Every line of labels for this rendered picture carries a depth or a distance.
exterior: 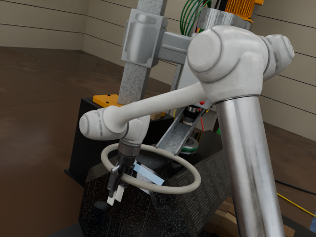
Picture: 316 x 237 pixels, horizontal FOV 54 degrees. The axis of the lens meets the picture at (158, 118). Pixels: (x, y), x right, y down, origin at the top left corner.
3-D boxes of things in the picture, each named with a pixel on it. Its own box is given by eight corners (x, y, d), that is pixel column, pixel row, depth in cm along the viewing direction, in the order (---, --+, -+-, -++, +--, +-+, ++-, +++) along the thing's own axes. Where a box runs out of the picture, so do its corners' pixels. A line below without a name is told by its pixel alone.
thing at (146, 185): (126, 139, 179) (127, 135, 178) (207, 171, 167) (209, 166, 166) (79, 163, 133) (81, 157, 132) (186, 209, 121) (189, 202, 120)
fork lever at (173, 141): (187, 98, 228) (188, 92, 226) (212, 107, 224) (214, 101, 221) (148, 150, 174) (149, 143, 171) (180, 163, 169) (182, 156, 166)
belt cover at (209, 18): (216, 35, 268) (222, 15, 263) (244, 43, 262) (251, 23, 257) (188, 33, 181) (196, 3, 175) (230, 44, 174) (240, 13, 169)
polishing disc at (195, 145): (169, 131, 222) (169, 130, 222) (198, 140, 220) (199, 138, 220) (165, 142, 202) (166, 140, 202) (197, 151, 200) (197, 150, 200)
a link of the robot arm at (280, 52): (236, 57, 98) (211, 51, 88) (291, 27, 86) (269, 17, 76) (249, 95, 95) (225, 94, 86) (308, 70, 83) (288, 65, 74)
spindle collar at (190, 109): (185, 116, 214) (197, 73, 205) (197, 121, 212) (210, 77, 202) (180, 120, 204) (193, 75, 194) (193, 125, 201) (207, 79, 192)
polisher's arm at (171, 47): (116, 51, 245) (122, 19, 237) (125, 47, 277) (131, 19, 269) (208, 75, 243) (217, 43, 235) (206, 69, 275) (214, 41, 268)
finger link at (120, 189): (118, 185, 134) (119, 184, 135) (114, 199, 136) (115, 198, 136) (123, 188, 133) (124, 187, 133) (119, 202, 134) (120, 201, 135)
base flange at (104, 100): (90, 99, 270) (90, 94, 269) (129, 97, 308) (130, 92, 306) (129, 122, 243) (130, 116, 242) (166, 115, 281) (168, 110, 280)
